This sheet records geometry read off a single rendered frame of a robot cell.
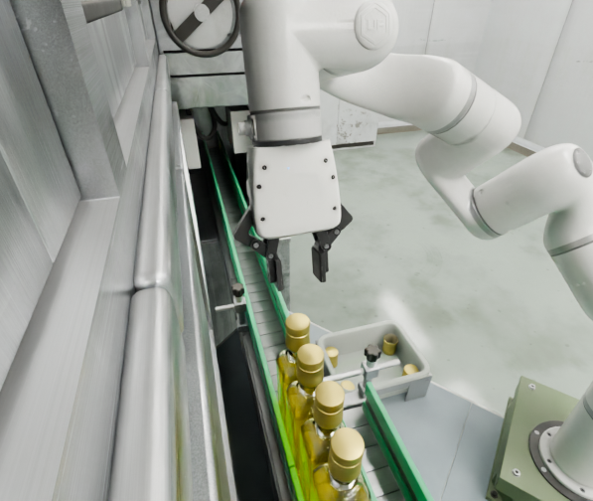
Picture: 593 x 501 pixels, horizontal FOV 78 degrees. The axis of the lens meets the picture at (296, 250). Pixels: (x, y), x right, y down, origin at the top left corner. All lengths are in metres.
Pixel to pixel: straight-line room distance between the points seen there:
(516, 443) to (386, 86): 0.68
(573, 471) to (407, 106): 0.66
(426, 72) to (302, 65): 0.19
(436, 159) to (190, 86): 0.84
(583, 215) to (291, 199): 0.42
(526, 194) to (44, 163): 0.55
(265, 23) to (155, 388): 0.32
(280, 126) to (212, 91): 0.88
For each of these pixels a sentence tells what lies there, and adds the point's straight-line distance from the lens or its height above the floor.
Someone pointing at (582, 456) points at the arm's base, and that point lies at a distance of 0.83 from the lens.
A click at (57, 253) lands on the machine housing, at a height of 1.44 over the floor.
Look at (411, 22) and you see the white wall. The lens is 5.20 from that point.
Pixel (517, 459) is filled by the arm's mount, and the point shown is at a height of 0.84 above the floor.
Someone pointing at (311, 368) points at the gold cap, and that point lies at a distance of 0.47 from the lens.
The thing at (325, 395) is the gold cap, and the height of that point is 1.16.
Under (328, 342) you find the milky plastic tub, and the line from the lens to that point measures 0.94.
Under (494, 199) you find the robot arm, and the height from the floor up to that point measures 1.28.
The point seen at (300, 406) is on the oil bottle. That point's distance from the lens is 0.53.
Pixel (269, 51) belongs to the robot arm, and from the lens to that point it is 0.39.
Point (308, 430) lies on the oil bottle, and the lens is 0.51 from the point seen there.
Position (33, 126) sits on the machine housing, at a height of 1.48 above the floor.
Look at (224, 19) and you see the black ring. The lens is 1.23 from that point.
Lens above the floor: 1.53
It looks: 35 degrees down
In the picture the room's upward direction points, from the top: straight up
